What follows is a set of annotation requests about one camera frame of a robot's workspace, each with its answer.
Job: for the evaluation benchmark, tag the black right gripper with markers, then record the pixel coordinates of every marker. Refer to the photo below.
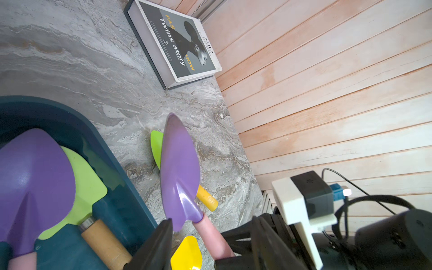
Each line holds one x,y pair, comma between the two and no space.
239,240

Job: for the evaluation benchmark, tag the light green shovel wooden handle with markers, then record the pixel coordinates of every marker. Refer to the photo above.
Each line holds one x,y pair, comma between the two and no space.
89,189

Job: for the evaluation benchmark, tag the green trowel with yellow handle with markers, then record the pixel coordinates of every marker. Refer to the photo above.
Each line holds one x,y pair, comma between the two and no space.
156,139

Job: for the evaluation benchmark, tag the yellow plastic scoop right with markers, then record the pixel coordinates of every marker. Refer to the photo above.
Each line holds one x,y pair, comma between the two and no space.
188,255

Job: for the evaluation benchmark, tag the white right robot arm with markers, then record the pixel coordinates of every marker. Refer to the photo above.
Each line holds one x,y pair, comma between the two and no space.
401,242

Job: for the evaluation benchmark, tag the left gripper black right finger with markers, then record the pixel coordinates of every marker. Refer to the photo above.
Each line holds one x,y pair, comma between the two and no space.
269,251

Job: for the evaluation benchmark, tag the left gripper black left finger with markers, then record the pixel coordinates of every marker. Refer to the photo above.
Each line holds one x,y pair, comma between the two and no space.
155,253

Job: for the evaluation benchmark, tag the black and white book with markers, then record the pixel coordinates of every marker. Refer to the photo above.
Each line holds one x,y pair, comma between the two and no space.
175,44

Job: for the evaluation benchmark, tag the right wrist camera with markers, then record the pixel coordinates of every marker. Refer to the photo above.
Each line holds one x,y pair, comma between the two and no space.
306,201

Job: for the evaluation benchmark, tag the purple shovel with pink handle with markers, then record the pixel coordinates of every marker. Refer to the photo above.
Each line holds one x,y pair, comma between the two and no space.
37,193

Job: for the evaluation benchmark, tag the purple trowel with pink handle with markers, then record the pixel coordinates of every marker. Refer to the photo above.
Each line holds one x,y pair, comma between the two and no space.
180,181

